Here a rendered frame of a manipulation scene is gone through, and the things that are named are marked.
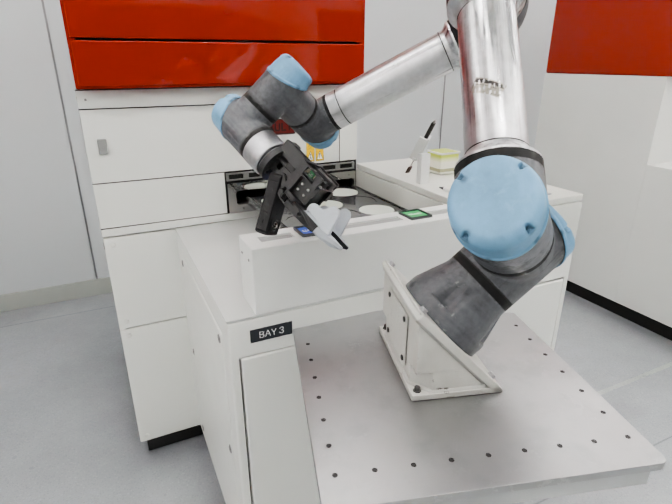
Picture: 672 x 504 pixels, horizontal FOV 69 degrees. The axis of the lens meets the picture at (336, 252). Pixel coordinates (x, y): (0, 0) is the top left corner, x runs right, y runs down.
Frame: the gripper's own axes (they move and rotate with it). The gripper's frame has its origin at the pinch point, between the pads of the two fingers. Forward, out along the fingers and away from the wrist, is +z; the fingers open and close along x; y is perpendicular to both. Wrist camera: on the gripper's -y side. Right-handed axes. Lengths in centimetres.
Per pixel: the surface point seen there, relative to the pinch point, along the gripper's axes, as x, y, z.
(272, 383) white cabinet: 12.4, -34.7, 6.4
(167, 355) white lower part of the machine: 47, -81, -32
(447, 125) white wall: 283, 41, -87
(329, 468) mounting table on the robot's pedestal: -22.5, -13.5, 25.7
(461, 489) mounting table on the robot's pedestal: -19.1, -3.3, 37.5
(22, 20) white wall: 77, -62, -214
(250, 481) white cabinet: 17, -58, 18
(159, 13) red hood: 18, 2, -81
